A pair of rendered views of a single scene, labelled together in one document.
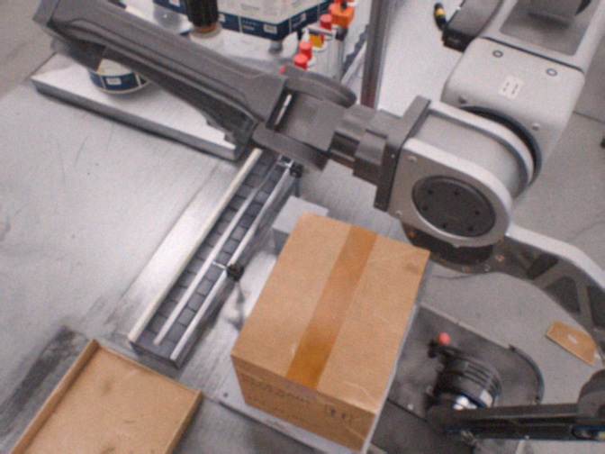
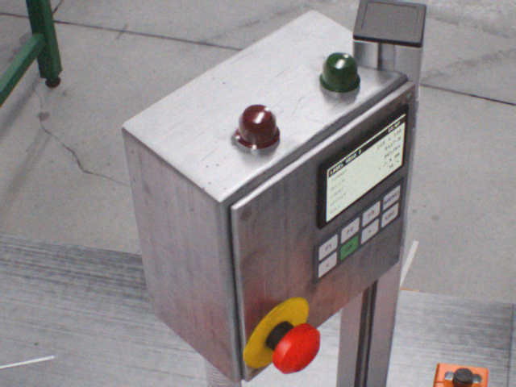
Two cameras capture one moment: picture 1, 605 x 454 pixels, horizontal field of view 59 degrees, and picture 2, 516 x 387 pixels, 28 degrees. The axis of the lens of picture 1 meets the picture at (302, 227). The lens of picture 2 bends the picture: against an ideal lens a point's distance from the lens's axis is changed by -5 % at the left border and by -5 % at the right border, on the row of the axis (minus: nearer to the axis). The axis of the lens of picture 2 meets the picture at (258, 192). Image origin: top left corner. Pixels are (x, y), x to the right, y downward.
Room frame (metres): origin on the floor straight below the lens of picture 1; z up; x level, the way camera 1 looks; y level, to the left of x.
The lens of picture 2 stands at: (1.32, 0.33, 1.91)
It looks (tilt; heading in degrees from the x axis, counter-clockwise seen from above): 46 degrees down; 259
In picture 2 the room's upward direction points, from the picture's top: 2 degrees counter-clockwise
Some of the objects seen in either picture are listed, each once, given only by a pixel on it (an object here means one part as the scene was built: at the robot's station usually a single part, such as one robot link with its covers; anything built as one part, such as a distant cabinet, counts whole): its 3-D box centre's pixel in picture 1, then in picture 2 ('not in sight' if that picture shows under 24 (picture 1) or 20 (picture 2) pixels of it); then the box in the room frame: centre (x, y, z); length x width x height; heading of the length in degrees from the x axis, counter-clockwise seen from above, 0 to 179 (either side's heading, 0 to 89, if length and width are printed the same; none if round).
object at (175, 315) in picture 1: (281, 150); not in sight; (0.87, 0.05, 0.95); 1.07 x 0.01 x 0.01; 155
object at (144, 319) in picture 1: (256, 155); not in sight; (0.90, 0.12, 0.90); 1.07 x 0.01 x 0.02; 155
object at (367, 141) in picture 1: (374, 145); not in sight; (0.43, -0.08, 1.45); 0.09 x 0.08 x 0.12; 149
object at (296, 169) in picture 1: (288, 178); not in sight; (0.82, 0.03, 0.91); 0.07 x 0.03 x 0.16; 65
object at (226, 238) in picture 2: not in sight; (278, 201); (1.21, -0.16, 1.38); 0.17 x 0.10 x 0.19; 30
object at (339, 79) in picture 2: not in sight; (339, 71); (1.17, -0.16, 1.49); 0.03 x 0.03 x 0.02
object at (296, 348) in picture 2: not in sight; (292, 345); (1.22, -0.08, 1.32); 0.04 x 0.03 x 0.04; 30
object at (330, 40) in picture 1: (325, 51); not in sight; (1.20, -0.06, 0.98); 0.05 x 0.05 x 0.20
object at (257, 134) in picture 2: not in sight; (257, 125); (1.23, -0.12, 1.49); 0.03 x 0.03 x 0.02
